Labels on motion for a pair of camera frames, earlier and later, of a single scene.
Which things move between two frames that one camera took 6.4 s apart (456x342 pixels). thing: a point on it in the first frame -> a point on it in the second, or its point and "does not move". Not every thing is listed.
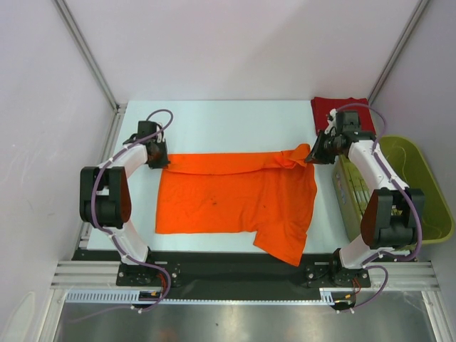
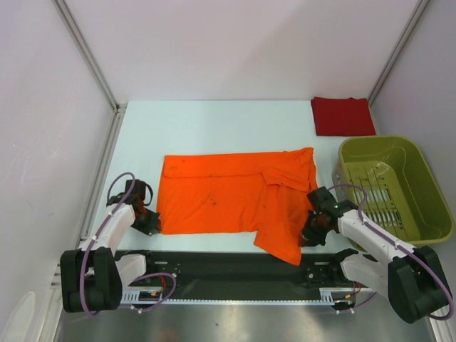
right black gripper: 321,148 -> 311,231
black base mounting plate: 241,274 does not move
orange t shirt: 272,194 does not move
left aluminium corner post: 90,58 does not move
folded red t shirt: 322,106 does not move
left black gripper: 163,162 -> 153,226
